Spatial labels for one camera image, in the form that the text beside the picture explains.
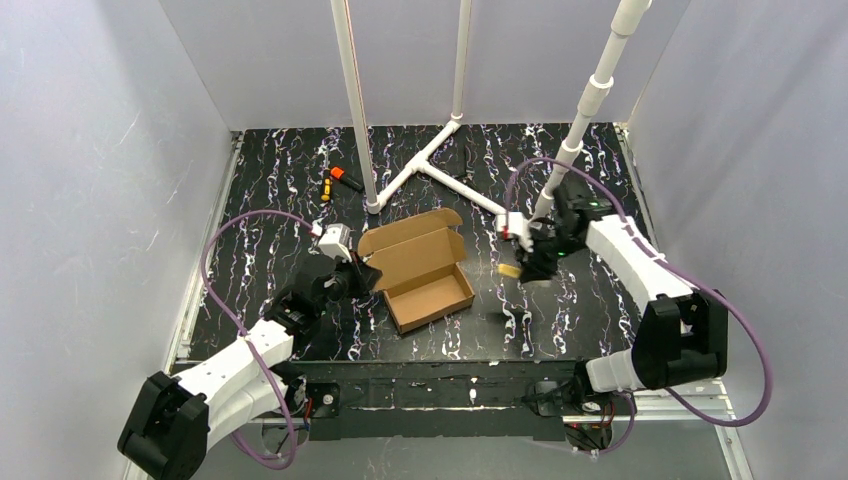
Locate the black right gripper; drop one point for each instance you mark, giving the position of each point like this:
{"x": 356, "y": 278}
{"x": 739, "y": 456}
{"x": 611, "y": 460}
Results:
{"x": 534, "y": 254}

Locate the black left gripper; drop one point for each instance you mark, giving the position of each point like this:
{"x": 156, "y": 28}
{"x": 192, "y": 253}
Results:
{"x": 357, "y": 273}

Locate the brown cardboard box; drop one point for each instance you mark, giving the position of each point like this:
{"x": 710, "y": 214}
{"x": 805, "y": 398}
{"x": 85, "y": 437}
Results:
{"x": 419, "y": 257}

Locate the yellow marker pen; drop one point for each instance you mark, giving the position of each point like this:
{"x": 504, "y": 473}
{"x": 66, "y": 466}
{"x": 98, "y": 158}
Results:
{"x": 509, "y": 271}

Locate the orange black marker pen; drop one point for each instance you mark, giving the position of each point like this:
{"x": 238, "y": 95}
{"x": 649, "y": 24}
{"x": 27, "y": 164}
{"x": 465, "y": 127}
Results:
{"x": 347, "y": 179}

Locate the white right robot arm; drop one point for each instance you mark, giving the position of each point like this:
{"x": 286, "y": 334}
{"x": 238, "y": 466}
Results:
{"x": 682, "y": 334}

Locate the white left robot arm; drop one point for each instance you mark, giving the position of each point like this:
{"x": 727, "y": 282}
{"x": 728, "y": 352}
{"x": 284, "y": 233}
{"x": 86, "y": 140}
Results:
{"x": 175, "y": 420}

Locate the orange yellow black screwdriver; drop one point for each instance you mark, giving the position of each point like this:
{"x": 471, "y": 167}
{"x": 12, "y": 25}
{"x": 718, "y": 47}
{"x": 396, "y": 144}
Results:
{"x": 326, "y": 194}

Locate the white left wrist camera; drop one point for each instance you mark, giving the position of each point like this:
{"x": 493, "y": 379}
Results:
{"x": 334, "y": 242}

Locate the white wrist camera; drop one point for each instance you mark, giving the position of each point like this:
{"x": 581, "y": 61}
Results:
{"x": 334, "y": 242}
{"x": 513, "y": 226}

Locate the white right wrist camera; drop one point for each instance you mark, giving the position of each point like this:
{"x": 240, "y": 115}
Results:
{"x": 513, "y": 226}

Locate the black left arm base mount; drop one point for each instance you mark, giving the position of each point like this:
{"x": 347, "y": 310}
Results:
{"x": 313, "y": 392}

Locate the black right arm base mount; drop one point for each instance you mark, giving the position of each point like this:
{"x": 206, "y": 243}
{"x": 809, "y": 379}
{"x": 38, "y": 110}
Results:
{"x": 549, "y": 398}

